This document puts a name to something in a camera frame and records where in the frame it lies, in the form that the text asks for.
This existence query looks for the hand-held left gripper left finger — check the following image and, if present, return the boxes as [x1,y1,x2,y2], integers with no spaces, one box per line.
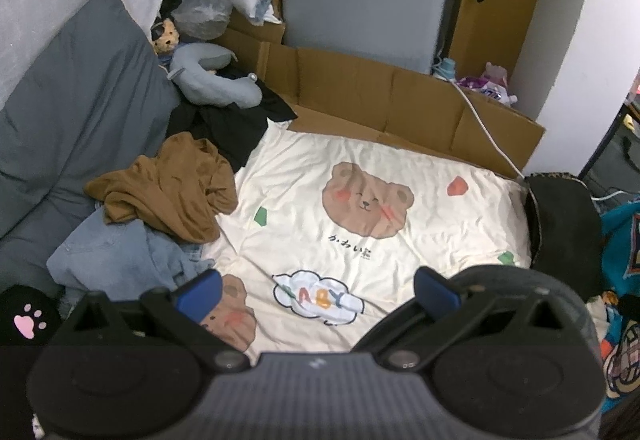
[62,268,253,373]

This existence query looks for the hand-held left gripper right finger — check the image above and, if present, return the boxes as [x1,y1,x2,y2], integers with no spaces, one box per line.
[386,267,571,370]

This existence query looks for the black garment with floral lining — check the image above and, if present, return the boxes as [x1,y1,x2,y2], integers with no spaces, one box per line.
[525,173,604,301]

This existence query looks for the person's leg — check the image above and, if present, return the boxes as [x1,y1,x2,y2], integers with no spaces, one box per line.
[350,265,601,371]

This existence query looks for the light blue jeans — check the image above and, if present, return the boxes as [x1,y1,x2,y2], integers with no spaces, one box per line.
[46,205,217,307]

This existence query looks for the brown garment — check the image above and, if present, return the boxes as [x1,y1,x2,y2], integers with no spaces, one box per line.
[84,131,239,244]

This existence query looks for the cream bear print blanket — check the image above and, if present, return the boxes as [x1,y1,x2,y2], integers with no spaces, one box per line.
[200,120,534,357]

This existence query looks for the leopard print garment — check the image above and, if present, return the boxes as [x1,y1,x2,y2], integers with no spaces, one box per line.
[522,171,591,231]

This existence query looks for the crumpled black garment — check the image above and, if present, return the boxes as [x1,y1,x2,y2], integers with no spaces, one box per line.
[166,82,299,172]

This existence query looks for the black cloth with pink paw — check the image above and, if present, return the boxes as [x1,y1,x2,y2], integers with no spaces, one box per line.
[0,285,63,440]

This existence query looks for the blue patterned blanket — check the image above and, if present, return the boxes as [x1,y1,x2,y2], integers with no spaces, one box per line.
[597,200,640,414]

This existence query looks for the black rounded object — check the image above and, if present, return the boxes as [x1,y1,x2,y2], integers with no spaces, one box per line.
[616,292,640,321]

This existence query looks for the purple and white packet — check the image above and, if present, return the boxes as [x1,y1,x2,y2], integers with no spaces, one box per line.
[457,75,519,107]

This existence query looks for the grey neck pillow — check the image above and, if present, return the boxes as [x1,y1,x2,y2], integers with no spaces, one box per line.
[167,42,264,110]

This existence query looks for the flattened cardboard sheet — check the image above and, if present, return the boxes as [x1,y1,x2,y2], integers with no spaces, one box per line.
[215,15,547,179]

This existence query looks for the pink plush toy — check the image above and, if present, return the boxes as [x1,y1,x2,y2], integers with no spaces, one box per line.
[482,61,510,89]

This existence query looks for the teddy bear plush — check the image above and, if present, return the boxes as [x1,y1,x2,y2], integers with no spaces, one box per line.
[151,17,182,56]

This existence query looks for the small cardboard box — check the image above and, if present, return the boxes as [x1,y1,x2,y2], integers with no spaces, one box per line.
[220,0,286,46]

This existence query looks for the tall cardboard box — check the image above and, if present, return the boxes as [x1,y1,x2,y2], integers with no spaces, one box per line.
[447,0,556,81]

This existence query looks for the clear plastic bag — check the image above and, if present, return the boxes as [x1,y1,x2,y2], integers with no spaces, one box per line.
[171,0,235,41]

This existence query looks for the thick white cable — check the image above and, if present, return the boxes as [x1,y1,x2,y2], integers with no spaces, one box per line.
[432,60,526,182]

